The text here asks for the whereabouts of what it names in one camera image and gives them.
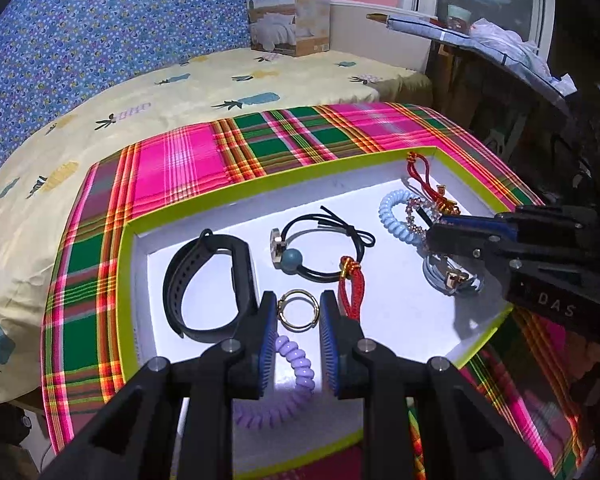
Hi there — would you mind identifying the pale green cup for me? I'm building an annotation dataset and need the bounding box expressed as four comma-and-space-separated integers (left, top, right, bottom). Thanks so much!
447, 4, 473, 28

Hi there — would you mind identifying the grey-blue hair tie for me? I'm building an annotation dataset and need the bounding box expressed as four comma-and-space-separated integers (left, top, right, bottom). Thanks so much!
421, 252, 483, 298

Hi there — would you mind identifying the yellow pineapple bed sheet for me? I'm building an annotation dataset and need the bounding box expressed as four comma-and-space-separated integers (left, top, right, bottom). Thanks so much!
0, 47, 433, 406

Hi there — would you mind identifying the cardboard quilt box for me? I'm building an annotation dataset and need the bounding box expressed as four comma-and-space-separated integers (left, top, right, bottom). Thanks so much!
244, 0, 333, 58

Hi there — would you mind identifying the red braided cord bracelet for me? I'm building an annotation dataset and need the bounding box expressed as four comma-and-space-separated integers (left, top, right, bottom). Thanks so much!
405, 151, 463, 216

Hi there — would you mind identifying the blue floral headboard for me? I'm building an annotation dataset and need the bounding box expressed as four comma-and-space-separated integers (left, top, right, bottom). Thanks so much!
0, 0, 281, 183

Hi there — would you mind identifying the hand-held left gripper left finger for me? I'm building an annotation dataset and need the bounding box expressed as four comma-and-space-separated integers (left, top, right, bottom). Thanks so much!
37, 290, 279, 480

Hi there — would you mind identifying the black smart band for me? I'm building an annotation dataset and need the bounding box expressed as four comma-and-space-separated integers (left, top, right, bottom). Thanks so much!
162, 229, 258, 343

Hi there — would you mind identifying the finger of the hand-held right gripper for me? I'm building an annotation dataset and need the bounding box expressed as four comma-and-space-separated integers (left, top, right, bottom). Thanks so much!
426, 223, 524, 287
439, 215, 519, 242

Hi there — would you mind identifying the blue cloth covered board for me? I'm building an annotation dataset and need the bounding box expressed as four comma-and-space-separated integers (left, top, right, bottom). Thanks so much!
386, 12, 578, 96

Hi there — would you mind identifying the purple spiral hair tie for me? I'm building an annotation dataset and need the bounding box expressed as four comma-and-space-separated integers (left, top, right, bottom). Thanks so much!
232, 334, 316, 428

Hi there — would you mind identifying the pink plaid blanket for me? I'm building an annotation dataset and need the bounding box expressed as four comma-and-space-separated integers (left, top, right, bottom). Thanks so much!
40, 102, 596, 480

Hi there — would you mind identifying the green cardboard box tray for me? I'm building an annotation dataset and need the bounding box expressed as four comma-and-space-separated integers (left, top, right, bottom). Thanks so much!
117, 146, 546, 480

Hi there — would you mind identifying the small gold ring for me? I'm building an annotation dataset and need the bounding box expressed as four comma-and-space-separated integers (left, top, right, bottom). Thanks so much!
277, 289, 322, 332

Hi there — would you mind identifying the white crumpled cloth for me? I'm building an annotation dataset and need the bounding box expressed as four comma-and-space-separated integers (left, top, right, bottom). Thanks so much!
467, 17, 551, 73

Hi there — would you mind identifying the light blue spiral hair tie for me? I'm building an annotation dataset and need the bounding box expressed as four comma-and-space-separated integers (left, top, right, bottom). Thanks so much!
378, 189, 433, 251

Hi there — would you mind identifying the red bracelet with gold knot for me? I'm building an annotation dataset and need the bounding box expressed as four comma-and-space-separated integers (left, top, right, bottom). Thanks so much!
337, 256, 367, 321

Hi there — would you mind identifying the black hair tie teal bead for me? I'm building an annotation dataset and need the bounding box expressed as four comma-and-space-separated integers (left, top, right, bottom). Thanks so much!
270, 205, 376, 283

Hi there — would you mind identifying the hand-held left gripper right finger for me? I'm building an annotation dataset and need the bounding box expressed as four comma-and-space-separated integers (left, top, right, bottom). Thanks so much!
319, 291, 553, 480

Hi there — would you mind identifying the pink crystal bead bracelet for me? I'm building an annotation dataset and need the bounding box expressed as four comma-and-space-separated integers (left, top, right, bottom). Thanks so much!
404, 199, 443, 241

